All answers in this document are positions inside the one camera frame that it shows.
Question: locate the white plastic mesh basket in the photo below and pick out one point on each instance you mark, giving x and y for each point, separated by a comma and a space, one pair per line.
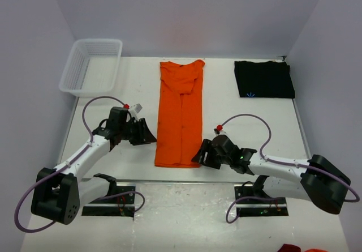
91, 68

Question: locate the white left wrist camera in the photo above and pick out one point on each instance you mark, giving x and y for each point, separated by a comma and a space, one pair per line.
134, 111

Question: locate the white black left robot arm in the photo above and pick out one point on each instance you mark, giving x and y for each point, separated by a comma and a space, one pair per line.
60, 192

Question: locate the folded black t shirt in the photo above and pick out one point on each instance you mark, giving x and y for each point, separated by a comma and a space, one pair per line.
264, 79

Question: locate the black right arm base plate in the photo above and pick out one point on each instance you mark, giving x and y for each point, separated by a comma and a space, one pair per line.
257, 208

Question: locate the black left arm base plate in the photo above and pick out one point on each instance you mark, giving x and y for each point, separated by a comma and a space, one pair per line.
116, 207

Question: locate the orange t shirt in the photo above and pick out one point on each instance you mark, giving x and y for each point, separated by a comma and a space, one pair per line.
179, 130

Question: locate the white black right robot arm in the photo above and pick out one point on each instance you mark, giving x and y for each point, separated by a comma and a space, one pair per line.
315, 180

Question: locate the orange cloth at edge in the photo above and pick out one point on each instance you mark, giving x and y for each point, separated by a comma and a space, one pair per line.
315, 250

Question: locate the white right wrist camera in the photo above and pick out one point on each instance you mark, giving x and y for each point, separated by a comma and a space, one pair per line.
219, 132

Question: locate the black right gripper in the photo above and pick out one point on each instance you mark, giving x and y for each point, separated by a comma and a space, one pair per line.
206, 147

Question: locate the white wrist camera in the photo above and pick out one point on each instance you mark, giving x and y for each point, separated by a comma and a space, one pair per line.
134, 111
219, 132

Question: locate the dark red cloth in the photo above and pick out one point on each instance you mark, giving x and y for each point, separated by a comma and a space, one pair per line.
289, 248

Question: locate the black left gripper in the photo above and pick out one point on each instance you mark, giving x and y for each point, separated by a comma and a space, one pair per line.
143, 135

